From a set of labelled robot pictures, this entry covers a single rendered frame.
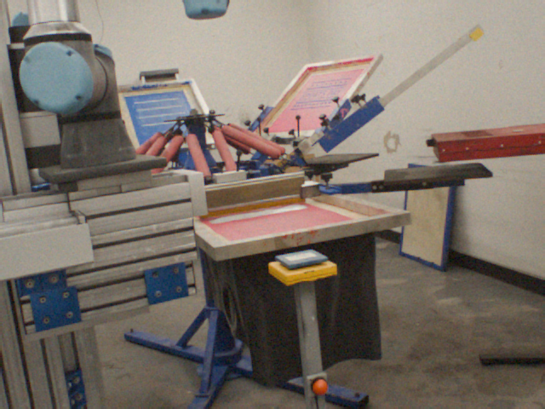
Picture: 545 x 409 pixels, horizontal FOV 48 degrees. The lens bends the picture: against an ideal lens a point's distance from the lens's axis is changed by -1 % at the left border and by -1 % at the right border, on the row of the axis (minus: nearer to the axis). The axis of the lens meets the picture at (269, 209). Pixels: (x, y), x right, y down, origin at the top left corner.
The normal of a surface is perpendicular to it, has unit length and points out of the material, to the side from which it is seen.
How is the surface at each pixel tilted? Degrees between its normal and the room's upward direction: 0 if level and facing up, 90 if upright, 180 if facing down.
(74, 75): 98
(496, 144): 90
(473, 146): 90
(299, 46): 90
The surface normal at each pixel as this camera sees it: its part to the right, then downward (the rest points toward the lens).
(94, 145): 0.18, -0.16
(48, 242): 0.44, 0.11
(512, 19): -0.94, 0.15
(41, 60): 0.01, 0.30
